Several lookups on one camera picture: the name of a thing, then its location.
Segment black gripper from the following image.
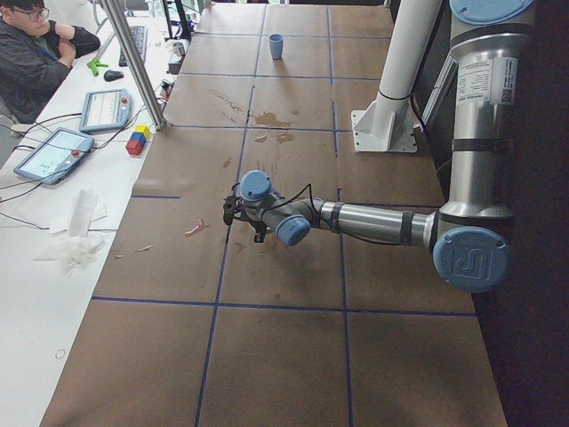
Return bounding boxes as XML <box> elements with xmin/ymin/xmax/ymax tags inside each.
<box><xmin>235</xmin><ymin>205</ymin><xmax>267</xmax><ymax>243</ymax></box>

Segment blue grey plastic cup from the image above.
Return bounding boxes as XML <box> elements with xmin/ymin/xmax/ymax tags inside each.
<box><xmin>268</xmin><ymin>33</ymin><xmax>284</xmax><ymax>60</ymax></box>

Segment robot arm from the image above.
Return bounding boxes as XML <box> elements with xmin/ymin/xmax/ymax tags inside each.
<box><xmin>223</xmin><ymin>1</ymin><xmax>536</xmax><ymax>293</ymax></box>

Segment brown paper table cover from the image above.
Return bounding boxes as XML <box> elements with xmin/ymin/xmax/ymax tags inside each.
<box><xmin>42</xmin><ymin>4</ymin><xmax>506</xmax><ymax>426</ymax></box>

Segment red blue yellow blocks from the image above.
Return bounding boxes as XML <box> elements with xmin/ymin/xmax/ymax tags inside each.
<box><xmin>125</xmin><ymin>125</ymin><xmax>152</xmax><ymax>156</ymax></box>

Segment crumpled white tissues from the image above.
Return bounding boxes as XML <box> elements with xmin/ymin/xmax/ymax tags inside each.
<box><xmin>32</xmin><ymin>189</ymin><xmax>108</xmax><ymax>277</ymax></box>

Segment far teach pendant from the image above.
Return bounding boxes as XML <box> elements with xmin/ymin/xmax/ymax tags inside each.
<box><xmin>78</xmin><ymin>89</ymin><xmax>131</xmax><ymax>134</ymax></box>

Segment teach pendant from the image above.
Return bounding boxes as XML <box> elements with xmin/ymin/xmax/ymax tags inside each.
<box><xmin>78</xmin><ymin>89</ymin><xmax>131</xmax><ymax>134</ymax></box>
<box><xmin>13</xmin><ymin>127</ymin><xmax>94</xmax><ymax>185</ymax></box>

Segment steel cylinder weight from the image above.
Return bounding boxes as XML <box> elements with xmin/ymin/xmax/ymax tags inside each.
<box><xmin>172</xmin><ymin>41</ymin><xmax>186</xmax><ymax>57</ymax></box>

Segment grey computer mouse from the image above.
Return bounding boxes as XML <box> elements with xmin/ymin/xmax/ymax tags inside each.
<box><xmin>103</xmin><ymin>70</ymin><xmax>124</xmax><ymax>82</ymax></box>

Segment near teach pendant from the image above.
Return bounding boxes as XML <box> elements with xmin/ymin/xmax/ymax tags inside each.
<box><xmin>13</xmin><ymin>127</ymin><xmax>94</xmax><ymax>185</ymax></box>

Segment black keyboard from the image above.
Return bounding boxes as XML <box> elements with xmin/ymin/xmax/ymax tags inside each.
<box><xmin>118</xmin><ymin>25</ymin><xmax>148</xmax><ymax>68</ymax></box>

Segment green plastic tool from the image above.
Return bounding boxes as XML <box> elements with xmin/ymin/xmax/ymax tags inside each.
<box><xmin>87</xmin><ymin>58</ymin><xmax>108</xmax><ymax>77</ymax></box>

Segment seated person in black jacket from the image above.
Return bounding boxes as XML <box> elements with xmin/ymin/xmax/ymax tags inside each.
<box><xmin>1</xmin><ymin>1</ymin><xmax>100</xmax><ymax>124</ymax></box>

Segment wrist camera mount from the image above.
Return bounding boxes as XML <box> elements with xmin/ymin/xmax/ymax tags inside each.
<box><xmin>223</xmin><ymin>195</ymin><xmax>243</xmax><ymax>226</ymax></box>

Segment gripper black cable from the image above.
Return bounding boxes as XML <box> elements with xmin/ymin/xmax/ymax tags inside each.
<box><xmin>266</xmin><ymin>181</ymin><xmax>321</xmax><ymax>223</ymax></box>

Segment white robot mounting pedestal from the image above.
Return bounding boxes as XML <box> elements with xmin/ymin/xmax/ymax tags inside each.
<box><xmin>351</xmin><ymin>0</ymin><xmax>442</xmax><ymax>153</ymax></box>

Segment aluminium frame post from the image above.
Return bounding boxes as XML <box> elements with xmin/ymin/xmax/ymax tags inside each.
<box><xmin>100</xmin><ymin>0</ymin><xmax>166</xmax><ymax>131</ymax></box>

